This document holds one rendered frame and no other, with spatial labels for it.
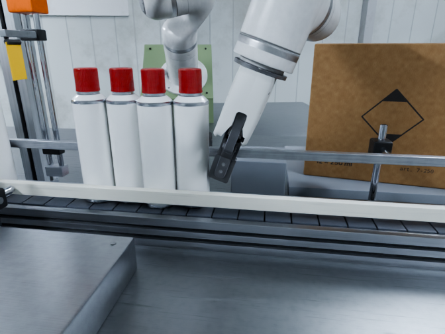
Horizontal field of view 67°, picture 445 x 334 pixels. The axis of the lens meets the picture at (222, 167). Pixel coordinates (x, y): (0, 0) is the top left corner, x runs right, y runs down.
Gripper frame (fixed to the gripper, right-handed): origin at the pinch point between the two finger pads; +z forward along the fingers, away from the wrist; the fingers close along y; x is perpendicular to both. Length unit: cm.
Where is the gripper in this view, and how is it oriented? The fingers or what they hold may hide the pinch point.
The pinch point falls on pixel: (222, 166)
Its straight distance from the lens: 50.3
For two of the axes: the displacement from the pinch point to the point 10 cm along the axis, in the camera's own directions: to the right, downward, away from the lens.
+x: 9.3, 3.7, -0.2
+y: -1.5, 3.3, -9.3
